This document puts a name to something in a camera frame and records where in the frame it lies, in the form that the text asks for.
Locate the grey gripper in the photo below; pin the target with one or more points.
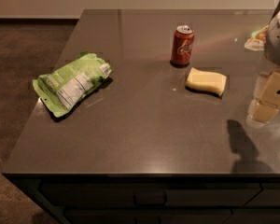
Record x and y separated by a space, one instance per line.
279 39

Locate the red coke can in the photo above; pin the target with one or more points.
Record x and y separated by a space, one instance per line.
182 45

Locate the green rice chip bag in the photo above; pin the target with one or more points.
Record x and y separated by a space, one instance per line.
62 89

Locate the yellow sponge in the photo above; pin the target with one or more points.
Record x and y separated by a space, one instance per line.
213 82

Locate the dark drawer cabinet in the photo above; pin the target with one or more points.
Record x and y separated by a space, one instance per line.
107 199

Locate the black drawer handle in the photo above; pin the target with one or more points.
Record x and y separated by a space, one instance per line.
150 198

